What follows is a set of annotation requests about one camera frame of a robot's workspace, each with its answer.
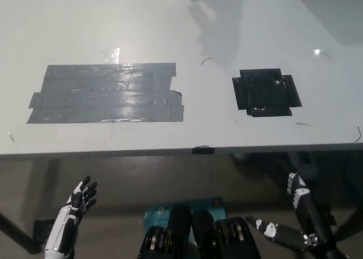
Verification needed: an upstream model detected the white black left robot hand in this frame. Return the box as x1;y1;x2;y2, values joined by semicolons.
45;175;99;254

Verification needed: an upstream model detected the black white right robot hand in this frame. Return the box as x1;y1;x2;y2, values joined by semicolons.
245;172;341;259

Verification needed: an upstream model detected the black diagonal table brace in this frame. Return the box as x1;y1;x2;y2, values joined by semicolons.
0;210;39;254

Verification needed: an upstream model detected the small black tape strip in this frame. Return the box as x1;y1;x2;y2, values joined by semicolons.
192;147;216;155

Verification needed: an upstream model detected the black tape patch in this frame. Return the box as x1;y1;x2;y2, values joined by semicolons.
231;68;303;118

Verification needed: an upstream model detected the clear tape piece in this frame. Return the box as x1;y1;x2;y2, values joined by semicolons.
100;47;121;63

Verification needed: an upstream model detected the black metal bracket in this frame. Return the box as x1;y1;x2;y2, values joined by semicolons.
33;218;55;240

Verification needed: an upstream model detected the grey duct tape patch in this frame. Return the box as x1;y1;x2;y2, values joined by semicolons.
26;62;185;124

